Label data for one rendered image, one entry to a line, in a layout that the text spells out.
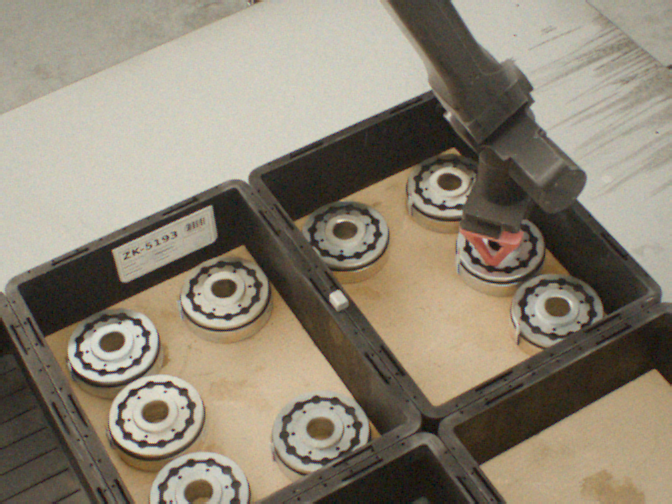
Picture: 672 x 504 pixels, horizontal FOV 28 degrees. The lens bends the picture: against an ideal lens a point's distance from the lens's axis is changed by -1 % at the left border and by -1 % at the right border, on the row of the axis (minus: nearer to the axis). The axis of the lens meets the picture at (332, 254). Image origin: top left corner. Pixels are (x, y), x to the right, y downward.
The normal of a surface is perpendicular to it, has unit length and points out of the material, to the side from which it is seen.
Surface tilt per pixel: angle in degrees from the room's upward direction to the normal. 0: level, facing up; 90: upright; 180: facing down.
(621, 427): 0
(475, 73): 95
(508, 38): 0
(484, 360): 0
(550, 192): 90
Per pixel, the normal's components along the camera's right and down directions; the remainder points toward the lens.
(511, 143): -0.43, -0.37
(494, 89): 0.56, 0.67
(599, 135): -0.05, -0.64
